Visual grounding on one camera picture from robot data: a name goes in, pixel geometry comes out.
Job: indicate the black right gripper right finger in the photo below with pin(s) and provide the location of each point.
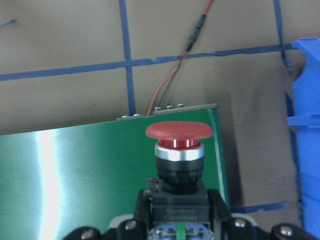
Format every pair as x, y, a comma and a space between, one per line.
218, 210

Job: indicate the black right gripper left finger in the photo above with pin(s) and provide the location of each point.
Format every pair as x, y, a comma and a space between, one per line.
142, 210

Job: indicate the red mushroom push button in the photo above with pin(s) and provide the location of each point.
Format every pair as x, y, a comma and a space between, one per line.
179, 203

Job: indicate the green conveyor belt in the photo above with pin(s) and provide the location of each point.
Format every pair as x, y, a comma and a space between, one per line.
53, 181

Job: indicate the blue destination bin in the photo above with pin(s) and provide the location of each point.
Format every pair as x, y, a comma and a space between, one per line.
306, 93

